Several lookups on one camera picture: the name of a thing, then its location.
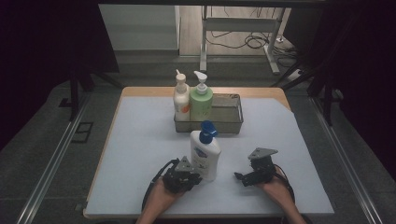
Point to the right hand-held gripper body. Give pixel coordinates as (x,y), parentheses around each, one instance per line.
(261,169)

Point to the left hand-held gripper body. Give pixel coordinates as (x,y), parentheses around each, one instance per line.
(179,180)

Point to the white bottle with blue pump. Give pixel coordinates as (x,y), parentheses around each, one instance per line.
(204,152)

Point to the metal mesh basket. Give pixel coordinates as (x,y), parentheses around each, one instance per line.
(229,127)

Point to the green bottle with white pump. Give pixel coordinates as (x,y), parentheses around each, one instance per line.
(201,105)

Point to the cream bottle with cream pump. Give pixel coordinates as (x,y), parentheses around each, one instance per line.
(181,102)

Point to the person's left hand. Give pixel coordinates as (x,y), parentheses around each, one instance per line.
(162,194)

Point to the person's right hand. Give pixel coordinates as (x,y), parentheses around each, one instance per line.
(275,191)

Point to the black metal stand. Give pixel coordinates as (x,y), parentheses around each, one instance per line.
(74,93)
(327,99)

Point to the white power strip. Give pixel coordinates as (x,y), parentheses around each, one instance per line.
(294,75)

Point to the dark curtain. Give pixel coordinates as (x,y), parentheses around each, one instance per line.
(361,77)
(46,62)

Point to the aluminium floor rail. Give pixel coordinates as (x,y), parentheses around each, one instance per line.
(51,165)
(342,161)

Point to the white desk frame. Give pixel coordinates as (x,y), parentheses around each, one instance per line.
(239,24)

